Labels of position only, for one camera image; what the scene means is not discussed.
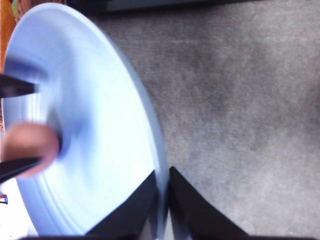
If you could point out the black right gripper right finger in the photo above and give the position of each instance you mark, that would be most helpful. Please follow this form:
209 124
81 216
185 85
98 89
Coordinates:
197 216

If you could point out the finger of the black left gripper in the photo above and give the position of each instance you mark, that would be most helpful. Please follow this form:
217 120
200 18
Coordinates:
10 168
13 87

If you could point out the brown egg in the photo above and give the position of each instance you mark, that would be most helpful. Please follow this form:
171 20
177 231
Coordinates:
27 140

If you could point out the blue plate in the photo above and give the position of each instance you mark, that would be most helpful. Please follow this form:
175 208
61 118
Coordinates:
109 139

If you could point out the black tray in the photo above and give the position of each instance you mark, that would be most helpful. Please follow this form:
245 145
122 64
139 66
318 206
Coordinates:
117 5

